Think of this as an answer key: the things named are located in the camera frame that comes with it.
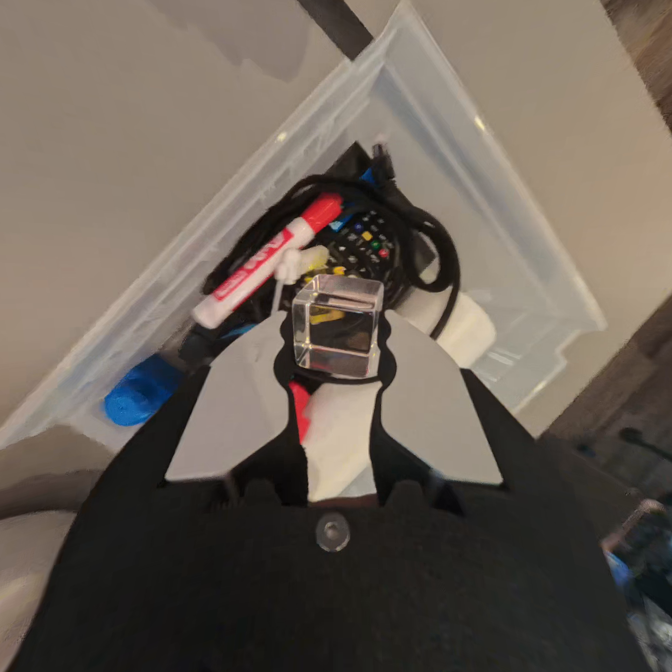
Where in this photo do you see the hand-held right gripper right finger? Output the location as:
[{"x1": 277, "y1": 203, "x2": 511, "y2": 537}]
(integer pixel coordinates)
[{"x1": 369, "y1": 310, "x2": 505, "y2": 507}]

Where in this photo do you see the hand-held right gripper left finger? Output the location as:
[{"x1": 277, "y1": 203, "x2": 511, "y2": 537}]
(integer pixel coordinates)
[{"x1": 164, "y1": 312, "x2": 308, "y2": 507}]

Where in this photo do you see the blue single-stud block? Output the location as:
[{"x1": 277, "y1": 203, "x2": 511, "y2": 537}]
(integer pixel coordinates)
[{"x1": 103, "y1": 353, "x2": 186, "y2": 427}]

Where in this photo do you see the clear transparent cube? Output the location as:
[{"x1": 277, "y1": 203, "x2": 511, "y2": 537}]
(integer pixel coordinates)
[{"x1": 291, "y1": 274, "x2": 385, "y2": 379}]

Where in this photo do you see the clear plastic storage box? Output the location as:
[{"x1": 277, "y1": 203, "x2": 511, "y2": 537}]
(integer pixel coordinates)
[{"x1": 0, "y1": 0, "x2": 609, "y2": 453}]

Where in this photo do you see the grey desk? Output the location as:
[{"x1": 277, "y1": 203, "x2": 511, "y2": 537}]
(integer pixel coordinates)
[{"x1": 0, "y1": 0, "x2": 672, "y2": 672}]

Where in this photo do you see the red marker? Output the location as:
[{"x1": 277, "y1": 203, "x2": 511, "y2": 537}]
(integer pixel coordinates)
[{"x1": 191, "y1": 192, "x2": 345, "y2": 329}]

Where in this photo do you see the black remote control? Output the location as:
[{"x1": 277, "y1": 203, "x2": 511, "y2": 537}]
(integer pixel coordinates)
[{"x1": 310, "y1": 207, "x2": 406, "y2": 296}]

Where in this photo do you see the black cable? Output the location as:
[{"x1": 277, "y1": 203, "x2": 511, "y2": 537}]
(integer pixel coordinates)
[{"x1": 202, "y1": 144, "x2": 463, "y2": 340}]

